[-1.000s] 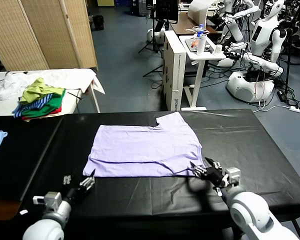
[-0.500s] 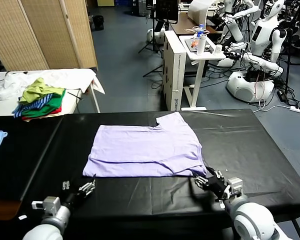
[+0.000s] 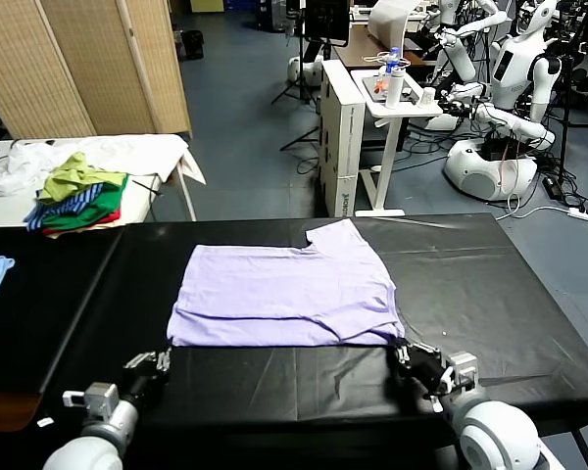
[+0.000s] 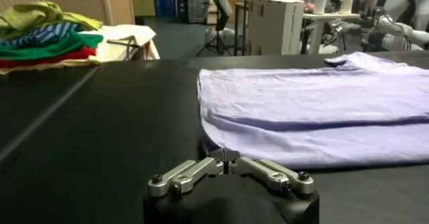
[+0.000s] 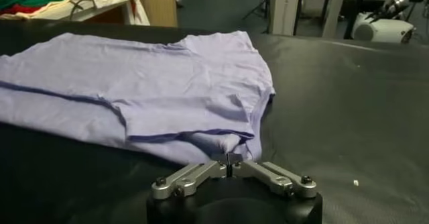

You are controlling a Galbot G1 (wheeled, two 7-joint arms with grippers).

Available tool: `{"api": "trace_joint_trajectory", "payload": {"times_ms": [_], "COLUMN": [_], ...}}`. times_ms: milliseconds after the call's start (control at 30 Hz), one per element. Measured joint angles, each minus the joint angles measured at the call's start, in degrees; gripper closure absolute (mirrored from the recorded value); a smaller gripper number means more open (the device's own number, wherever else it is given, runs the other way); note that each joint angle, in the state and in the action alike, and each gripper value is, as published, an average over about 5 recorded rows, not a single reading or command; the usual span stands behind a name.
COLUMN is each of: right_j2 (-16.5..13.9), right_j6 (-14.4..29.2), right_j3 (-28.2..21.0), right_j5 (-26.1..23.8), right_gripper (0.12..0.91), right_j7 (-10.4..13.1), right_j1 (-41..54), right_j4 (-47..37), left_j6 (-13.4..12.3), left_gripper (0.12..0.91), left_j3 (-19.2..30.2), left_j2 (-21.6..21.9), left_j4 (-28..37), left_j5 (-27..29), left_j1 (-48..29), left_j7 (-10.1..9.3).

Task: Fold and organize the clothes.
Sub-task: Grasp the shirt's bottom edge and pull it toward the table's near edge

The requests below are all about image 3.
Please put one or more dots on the tall white cardboard box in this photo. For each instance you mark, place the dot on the tall white cardboard box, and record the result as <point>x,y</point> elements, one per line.
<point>340,147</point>

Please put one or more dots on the white thermos bottle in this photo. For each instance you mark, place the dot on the white thermos bottle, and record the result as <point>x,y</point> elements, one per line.
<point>394,90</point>

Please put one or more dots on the lavender t-shirt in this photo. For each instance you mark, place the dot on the lavender t-shirt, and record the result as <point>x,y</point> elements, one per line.
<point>284,294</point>

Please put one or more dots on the brown wooden desk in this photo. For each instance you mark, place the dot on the brown wooden desk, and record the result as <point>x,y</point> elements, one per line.
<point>357,46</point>

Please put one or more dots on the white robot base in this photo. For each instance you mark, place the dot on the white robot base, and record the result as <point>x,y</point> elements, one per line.
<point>306,71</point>

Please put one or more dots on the black monitor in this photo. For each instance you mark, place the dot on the black monitor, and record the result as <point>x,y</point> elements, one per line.
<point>326,19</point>

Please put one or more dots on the white standing desk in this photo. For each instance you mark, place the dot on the white standing desk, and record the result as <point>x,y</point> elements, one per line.
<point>389,147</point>

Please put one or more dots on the white paper cup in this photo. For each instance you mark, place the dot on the white paper cup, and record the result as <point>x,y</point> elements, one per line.
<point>427,98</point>

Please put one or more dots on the yellow cardboard box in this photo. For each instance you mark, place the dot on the yellow cardboard box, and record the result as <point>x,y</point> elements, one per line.
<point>208,5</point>

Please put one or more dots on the bamboo folding screen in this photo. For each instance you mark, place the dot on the bamboo folding screen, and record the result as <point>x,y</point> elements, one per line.
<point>78,63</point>

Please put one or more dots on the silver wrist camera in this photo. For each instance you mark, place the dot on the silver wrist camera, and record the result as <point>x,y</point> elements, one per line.
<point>95,397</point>
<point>463,369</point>

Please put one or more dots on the white curved plastic shell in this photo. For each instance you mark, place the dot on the white curved plastic shell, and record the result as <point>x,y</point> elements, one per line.
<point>389,19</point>

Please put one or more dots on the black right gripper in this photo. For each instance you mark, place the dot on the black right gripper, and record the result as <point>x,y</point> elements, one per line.
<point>428,374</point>

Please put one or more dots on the white humanoid robot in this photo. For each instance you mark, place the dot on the white humanoid robot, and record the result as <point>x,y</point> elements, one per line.
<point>514,63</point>
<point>458,54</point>

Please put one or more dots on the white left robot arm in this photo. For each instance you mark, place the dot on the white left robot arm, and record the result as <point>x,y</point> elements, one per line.
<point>93,450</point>

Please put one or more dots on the white crumpled garment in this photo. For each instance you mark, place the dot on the white crumpled garment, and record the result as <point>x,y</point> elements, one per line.
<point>19,166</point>

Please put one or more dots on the beige garment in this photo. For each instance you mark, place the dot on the beige garment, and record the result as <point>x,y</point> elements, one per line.
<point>78,231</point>

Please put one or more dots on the black trash bin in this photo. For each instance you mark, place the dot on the black trash bin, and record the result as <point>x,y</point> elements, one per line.
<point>192,45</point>

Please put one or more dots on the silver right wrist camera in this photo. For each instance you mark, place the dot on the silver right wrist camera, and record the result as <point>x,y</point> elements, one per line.
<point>463,369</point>

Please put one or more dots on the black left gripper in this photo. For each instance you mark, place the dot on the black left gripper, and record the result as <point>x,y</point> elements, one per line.
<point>144,384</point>

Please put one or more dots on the black power adapter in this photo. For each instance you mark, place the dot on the black power adapter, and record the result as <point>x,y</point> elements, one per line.
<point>553,187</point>

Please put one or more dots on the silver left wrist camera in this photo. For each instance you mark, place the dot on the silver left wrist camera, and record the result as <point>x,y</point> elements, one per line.
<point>95,397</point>

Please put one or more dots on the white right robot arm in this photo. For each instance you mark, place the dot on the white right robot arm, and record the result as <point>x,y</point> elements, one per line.
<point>500,436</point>

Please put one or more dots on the black pole stand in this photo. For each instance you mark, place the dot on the black pole stand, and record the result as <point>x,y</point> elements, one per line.
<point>566,122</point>

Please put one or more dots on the blue storage crates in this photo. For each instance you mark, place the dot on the blue storage crates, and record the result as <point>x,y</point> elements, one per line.
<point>240,4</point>

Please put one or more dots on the grey laptop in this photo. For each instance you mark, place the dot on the grey laptop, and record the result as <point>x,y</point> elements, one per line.
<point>372,95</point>

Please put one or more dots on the green garment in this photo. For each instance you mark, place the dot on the green garment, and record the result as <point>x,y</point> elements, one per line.
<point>103,203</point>

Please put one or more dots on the red garment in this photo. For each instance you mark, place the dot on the red garment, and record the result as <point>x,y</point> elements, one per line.
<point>112,218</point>

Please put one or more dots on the black tripod stand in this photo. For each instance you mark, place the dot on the black tripod stand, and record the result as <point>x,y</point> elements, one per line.
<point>304,138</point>
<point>301,73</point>

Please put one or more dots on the clear bottle blue cap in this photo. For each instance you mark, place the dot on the clear bottle blue cap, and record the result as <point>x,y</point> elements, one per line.
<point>393,59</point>

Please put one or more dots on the small orange object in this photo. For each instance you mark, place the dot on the small orange object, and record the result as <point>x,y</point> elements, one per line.
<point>381,85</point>

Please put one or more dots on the white folding table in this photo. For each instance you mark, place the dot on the white folding table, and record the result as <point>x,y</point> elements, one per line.
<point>0,210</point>

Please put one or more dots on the blue striped garment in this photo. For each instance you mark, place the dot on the blue striped garment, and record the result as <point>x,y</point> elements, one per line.
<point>73,202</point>

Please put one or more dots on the yellow-green garment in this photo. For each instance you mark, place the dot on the yellow-green garment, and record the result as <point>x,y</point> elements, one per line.
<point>63,181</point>

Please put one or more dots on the white tablecloth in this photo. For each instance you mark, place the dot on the white tablecloth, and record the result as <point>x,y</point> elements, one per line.
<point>137,152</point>

